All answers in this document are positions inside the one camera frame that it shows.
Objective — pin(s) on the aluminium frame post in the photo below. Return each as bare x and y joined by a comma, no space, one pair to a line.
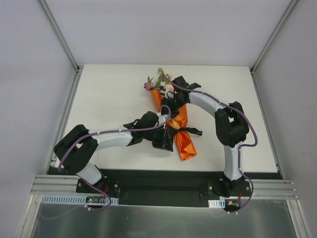
268,44
58,34

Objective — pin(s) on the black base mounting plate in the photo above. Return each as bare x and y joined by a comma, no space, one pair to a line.
162,188

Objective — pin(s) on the white slotted cable duct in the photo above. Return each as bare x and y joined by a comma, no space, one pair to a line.
78,200
223,203

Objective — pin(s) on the right aluminium frame post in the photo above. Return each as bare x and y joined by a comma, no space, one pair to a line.
268,44

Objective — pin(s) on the left aluminium frame post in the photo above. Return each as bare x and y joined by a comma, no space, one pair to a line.
58,34

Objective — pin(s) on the right white slotted cable duct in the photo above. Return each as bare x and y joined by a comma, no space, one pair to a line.
223,203

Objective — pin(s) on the mauve fake rose stem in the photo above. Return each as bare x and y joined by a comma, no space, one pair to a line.
149,84

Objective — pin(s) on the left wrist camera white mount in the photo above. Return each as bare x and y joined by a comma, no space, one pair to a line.
163,119

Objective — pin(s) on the left white slotted cable duct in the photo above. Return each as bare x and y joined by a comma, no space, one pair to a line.
78,200

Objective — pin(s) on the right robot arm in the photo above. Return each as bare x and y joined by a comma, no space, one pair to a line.
230,125

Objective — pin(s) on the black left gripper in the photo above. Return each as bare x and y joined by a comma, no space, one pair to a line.
167,138

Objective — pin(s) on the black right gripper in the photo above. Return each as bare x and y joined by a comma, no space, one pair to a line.
170,102

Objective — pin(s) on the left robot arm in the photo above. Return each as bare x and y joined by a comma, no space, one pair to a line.
76,149

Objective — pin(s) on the black ribbon with gold text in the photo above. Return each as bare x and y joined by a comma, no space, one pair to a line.
190,130

